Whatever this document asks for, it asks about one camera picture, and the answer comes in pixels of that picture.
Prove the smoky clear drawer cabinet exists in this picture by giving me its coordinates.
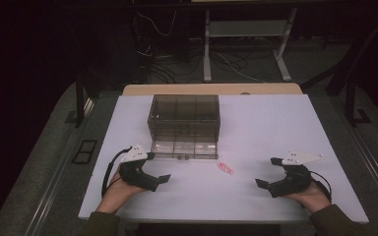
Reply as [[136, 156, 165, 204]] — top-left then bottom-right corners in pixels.
[[147, 94, 221, 144]]

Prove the person's right hand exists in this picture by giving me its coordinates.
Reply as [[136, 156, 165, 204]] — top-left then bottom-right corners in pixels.
[[283, 181, 332, 214]]

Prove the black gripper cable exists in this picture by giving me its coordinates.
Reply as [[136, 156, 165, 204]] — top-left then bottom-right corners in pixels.
[[309, 170, 333, 202], [100, 147, 133, 199]]

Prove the person's left hand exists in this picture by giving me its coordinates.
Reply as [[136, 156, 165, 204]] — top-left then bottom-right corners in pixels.
[[106, 171, 147, 206]]

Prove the wooden table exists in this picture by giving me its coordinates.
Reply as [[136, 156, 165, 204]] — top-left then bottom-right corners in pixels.
[[121, 82, 304, 97]]

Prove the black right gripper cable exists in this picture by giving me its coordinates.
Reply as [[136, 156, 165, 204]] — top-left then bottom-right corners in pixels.
[[309, 170, 333, 202]]

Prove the black metal stand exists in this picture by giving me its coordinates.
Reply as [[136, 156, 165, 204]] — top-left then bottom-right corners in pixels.
[[345, 78, 372, 128]]

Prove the white metal stand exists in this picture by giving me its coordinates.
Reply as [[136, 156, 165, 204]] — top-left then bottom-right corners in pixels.
[[202, 8, 299, 84]]

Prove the white board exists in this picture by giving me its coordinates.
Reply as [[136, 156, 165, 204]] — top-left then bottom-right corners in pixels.
[[78, 93, 370, 224]]

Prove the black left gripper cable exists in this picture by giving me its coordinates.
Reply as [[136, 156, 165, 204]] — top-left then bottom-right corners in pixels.
[[100, 147, 133, 199]]

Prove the small red patterned packet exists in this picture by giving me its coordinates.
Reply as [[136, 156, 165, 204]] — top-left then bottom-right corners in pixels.
[[216, 160, 235, 176]]

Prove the bundle of dark floor cables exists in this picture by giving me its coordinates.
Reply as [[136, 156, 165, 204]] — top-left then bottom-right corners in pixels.
[[133, 9, 205, 85]]

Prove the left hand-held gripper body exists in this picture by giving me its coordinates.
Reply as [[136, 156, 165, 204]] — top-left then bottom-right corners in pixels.
[[118, 143, 154, 191]]

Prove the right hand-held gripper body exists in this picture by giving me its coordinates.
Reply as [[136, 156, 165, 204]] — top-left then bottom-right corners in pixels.
[[271, 150, 326, 199]]

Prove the black rectangular floor frame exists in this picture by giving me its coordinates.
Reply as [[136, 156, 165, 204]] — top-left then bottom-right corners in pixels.
[[71, 139, 98, 165]]

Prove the clear plastic drawer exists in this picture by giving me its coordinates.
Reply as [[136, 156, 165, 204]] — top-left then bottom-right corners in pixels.
[[150, 140, 219, 161]]

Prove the white floor cable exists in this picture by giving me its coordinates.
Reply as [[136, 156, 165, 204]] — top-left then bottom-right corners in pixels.
[[210, 51, 268, 84]]

